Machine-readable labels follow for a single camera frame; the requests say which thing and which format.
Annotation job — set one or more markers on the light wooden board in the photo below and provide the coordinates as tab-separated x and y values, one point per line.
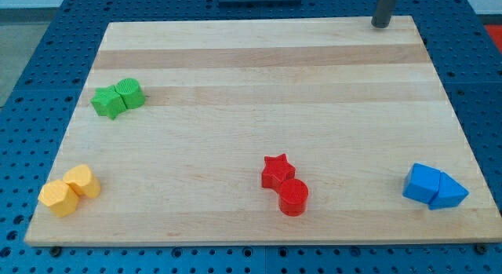
353	108

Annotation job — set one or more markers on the red star block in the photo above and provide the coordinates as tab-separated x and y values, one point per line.
276	170

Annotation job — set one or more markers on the red cylinder block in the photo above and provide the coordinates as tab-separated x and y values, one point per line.
292	197

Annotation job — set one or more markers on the green cylinder block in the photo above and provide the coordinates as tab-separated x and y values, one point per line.
130	91

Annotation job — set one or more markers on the green star block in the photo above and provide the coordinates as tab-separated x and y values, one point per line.
107	102

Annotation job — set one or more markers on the yellow heart block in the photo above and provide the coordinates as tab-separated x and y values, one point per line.
83	181

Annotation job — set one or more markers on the blue cube block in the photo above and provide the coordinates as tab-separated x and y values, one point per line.
421	183

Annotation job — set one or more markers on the yellow hexagon block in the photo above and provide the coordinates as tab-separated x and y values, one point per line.
59	198

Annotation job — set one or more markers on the blue triangle block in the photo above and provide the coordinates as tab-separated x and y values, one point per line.
450	193

